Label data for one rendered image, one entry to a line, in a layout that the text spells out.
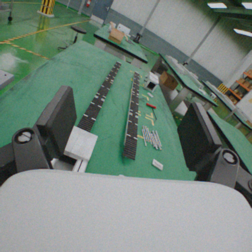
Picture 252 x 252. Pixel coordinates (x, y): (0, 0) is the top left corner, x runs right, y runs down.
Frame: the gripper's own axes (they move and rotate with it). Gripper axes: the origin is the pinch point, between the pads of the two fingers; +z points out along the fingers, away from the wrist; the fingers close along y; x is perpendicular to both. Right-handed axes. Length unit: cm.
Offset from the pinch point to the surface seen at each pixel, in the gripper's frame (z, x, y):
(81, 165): 8.6, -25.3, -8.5
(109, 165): 15.9, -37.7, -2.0
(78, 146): 13.4, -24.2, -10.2
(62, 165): 9.1, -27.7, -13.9
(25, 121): 23.0, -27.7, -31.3
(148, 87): 101, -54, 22
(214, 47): 1122, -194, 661
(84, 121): 29.7, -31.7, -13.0
